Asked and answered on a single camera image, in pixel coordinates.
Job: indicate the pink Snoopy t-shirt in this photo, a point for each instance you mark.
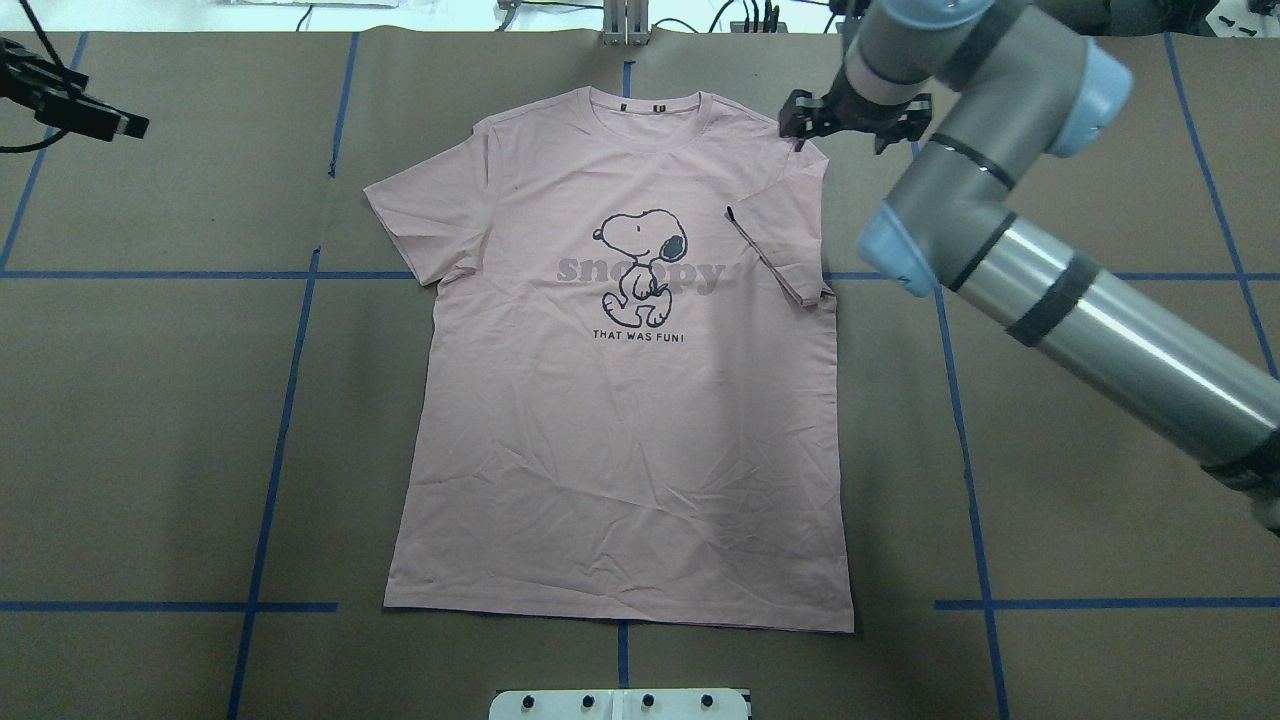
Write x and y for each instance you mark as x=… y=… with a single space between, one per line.
x=630 y=407

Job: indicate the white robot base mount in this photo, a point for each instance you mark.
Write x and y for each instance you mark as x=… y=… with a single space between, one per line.
x=623 y=703

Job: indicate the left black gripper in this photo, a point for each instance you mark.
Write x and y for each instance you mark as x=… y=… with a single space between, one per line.
x=52 y=88

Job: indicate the aluminium frame post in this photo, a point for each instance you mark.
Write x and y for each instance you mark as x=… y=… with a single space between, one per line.
x=626 y=23

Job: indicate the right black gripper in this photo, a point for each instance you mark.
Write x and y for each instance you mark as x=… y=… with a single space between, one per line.
x=838 y=108

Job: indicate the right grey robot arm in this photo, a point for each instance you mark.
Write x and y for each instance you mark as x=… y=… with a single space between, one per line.
x=989 y=90

